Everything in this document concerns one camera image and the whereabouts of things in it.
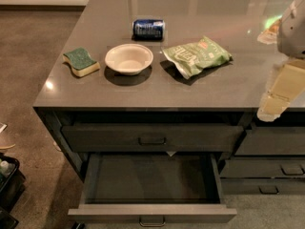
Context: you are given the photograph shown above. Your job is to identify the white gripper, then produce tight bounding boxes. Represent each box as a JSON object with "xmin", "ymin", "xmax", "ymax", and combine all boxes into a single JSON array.
[{"xmin": 256, "ymin": 0, "xmax": 305, "ymax": 122}]

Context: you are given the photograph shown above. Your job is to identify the green jalapeno chip bag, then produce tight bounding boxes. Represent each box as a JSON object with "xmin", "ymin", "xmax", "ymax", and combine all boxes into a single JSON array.
[{"xmin": 162, "ymin": 36, "xmax": 232, "ymax": 79}]

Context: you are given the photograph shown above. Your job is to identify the right bottom drawer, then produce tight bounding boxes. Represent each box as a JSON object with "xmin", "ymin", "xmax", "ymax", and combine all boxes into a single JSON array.
[{"xmin": 221, "ymin": 178, "xmax": 305, "ymax": 195}]

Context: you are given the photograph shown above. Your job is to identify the closed top drawer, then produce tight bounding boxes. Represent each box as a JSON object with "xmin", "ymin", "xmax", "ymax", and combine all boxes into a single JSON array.
[{"xmin": 62, "ymin": 123, "xmax": 243, "ymax": 152}]

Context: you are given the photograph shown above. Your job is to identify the open middle drawer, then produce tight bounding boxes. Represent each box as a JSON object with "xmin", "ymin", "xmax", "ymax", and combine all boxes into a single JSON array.
[{"xmin": 69, "ymin": 153, "xmax": 236, "ymax": 224}]

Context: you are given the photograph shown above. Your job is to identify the grey counter cabinet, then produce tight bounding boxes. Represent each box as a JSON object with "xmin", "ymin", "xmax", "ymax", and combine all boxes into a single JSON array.
[{"xmin": 33, "ymin": 0, "xmax": 304, "ymax": 172}]

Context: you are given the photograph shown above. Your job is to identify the blue soda can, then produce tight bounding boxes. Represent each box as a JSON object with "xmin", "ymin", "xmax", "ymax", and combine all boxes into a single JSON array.
[{"xmin": 132, "ymin": 19, "xmax": 165, "ymax": 40}]

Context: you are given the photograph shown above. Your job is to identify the green and yellow sponge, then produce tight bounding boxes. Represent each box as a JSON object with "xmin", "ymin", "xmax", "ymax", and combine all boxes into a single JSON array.
[{"xmin": 63, "ymin": 48, "xmax": 100, "ymax": 77}]

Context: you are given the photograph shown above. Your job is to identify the black bin with bottles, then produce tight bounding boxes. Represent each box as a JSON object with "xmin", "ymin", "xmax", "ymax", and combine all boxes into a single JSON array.
[{"xmin": 0, "ymin": 155, "xmax": 25, "ymax": 229}]

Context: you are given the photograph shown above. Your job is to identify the top drawer handle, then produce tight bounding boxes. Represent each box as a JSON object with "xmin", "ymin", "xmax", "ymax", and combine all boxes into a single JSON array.
[{"xmin": 138, "ymin": 137, "xmax": 167, "ymax": 146}]

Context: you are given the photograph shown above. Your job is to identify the drawer handle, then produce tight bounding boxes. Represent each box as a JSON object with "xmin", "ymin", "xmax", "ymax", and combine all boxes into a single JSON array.
[
  {"xmin": 139, "ymin": 216, "xmax": 166, "ymax": 227},
  {"xmin": 138, "ymin": 137, "xmax": 167, "ymax": 146}
]

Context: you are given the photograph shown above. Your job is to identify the middle drawer handle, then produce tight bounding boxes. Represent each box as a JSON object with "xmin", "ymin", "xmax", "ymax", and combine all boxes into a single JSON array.
[{"xmin": 139, "ymin": 216, "xmax": 166, "ymax": 227}]

